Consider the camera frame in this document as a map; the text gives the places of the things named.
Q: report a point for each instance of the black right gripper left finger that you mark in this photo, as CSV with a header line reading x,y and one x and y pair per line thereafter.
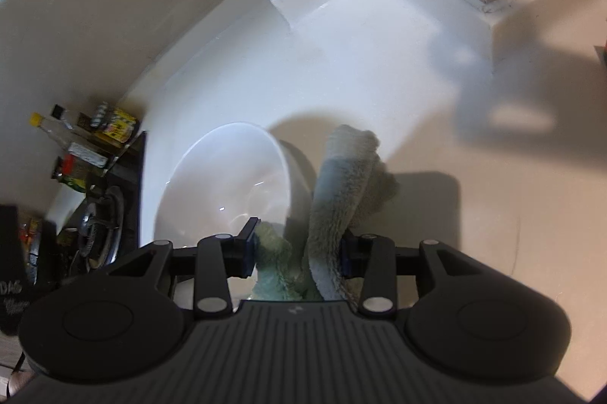
x,y
239,252

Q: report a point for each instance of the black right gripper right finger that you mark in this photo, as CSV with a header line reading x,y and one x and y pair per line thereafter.
x,y
352,256

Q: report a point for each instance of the grey green microfibre cloth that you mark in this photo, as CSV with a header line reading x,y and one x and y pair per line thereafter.
x,y
353,184

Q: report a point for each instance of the white ceramic bowl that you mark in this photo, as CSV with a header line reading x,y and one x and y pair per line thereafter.
x,y
235,172

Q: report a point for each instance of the black gas stove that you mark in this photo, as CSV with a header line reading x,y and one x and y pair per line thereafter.
x,y
104,226

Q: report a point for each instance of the red cap bottle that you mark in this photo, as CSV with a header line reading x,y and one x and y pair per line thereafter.
x,y
72,172

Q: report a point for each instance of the black cap clear bottle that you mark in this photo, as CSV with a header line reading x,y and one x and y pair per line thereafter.
x,y
79,128

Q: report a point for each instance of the yellow label jar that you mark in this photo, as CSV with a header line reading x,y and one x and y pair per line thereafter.
x,y
114,125

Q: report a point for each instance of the yellow cap clear bottle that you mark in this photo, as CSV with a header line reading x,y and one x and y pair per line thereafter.
x,y
53,129

